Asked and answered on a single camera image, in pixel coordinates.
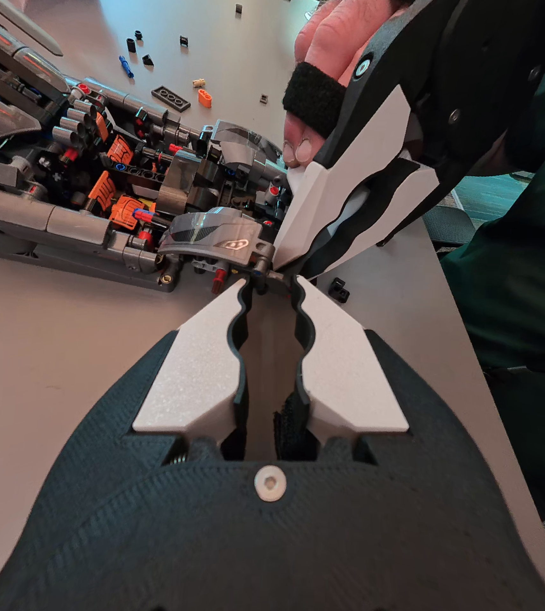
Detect person's right hand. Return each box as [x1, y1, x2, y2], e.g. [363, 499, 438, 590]
[282, 0, 414, 168]

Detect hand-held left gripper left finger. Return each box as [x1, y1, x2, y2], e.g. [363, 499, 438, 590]
[131, 278, 254, 447]

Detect person's dark trousers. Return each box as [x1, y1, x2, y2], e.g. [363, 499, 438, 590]
[485, 365, 545, 523]

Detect grey lego car model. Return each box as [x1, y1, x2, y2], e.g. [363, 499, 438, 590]
[0, 0, 298, 294]

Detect dark grey lego plate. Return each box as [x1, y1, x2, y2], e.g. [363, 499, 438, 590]
[152, 86, 192, 113]

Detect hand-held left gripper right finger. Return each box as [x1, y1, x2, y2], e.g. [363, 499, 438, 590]
[293, 276, 410, 447]

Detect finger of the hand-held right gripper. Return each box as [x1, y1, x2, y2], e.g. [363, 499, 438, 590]
[272, 86, 415, 269]
[301, 158, 441, 283]

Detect black office chair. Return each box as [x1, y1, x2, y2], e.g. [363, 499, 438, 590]
[423, 205, 476, 254]

